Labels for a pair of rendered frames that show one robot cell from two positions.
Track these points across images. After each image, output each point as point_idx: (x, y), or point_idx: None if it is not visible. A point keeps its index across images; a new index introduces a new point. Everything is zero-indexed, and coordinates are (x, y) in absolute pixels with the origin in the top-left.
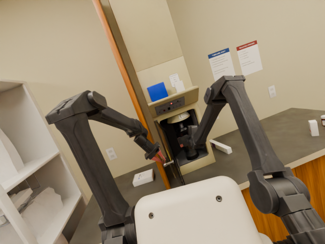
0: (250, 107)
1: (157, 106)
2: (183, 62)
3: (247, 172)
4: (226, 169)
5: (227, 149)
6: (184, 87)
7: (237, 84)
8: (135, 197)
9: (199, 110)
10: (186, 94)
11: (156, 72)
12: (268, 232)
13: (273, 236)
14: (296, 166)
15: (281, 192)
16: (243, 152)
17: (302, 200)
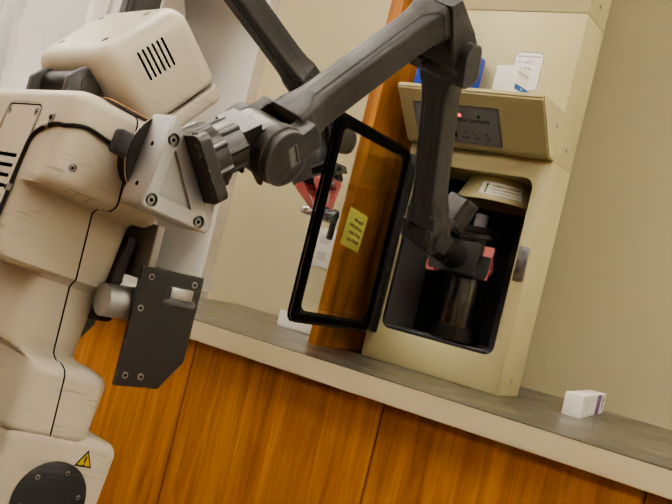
0: (386, 39)
1: (420, 101)
2: (577, 30)
3: (491, 408)
4: (476, 396)
5: (566, 395)
6: (513, 86)
7: (424, 7)
8: (246, 321)
9: (544, 196)
10: (504, 106)
11: (492, 29)
12: None
13: None
14: (630, 482)
15: (246, 114)
16: (597, 427)
17: (248, 124)
